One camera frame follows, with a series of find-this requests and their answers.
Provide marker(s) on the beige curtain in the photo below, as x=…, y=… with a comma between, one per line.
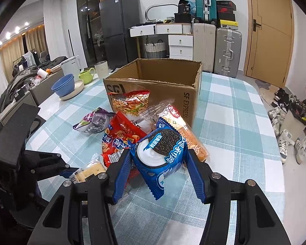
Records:
x=12, y=48

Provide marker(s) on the silver suitcase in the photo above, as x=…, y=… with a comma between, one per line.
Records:
x=228, y=53

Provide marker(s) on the pile of assorted shoes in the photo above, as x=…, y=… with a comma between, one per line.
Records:
x=283, y=132

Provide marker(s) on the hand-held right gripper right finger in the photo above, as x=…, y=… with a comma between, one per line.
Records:
x=196, y=176

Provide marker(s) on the beige suitcase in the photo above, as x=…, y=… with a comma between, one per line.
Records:
x=204, y=48

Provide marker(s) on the blue cookie packet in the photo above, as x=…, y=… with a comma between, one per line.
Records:
x=158, y=158

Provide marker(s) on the oval mirror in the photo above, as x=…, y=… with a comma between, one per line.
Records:
x=160, y=4

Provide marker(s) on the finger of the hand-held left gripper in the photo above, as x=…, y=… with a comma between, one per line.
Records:
x=68, y=174
x=46, y=159

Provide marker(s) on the red chip bag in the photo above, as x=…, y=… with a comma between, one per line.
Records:
x=119, y=132

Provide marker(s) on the dark grey fridge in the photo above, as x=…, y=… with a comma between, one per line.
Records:
x=119, y=30

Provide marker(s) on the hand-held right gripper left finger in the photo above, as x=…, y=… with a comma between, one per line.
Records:
x=121, y=176

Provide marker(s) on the black yellow shoe box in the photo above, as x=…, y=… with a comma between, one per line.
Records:
x=229, y=25

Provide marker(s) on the white electric kettle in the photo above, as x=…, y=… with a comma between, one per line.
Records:
x=70, y=67

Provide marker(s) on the wooden door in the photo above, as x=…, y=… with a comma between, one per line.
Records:
x=270, y=43

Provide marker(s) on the dark glass cabinet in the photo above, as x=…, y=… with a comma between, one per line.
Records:
x=88, y=30

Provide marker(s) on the crispy noodle snack bag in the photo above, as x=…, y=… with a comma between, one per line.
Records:
x=128, y=103

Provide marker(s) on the small clear cracker packet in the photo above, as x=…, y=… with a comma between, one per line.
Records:
x=91, y=169

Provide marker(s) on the long orange cracker packet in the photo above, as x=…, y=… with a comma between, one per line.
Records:
x=191, y=137

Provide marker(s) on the white drawer desk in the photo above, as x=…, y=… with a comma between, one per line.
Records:
x=179, y=40

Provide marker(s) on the dark clothes pile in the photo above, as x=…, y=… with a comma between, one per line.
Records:
x=23, y=79

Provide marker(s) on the black red shoe box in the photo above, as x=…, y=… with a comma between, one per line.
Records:
x=225, y=6

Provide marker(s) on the brown cardboard box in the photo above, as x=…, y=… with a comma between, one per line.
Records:
x=168, y=97

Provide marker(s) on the green mug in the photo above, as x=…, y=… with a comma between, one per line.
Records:
x=85, y=77

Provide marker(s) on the woven basket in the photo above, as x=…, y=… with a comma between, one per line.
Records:
x=155, y=51

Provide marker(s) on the teal checked tablecloth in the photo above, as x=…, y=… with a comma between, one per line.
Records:
x=232, y=107

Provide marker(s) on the cream shallow dish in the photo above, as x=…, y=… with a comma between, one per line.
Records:
x=77, y=88

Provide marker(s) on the purple snack bag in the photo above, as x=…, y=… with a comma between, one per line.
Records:
x=94, y=122

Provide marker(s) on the blue bowl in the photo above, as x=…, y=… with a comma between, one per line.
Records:
x=63, y=94
x=62, y=81

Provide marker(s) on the teal suitcase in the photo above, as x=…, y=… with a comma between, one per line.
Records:
x=201, y=2

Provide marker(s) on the cream tumbler cup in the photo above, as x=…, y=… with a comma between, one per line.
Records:
x=102, y=70

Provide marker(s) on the clear plastic snack bag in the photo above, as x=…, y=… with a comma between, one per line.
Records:
x=150, y=118

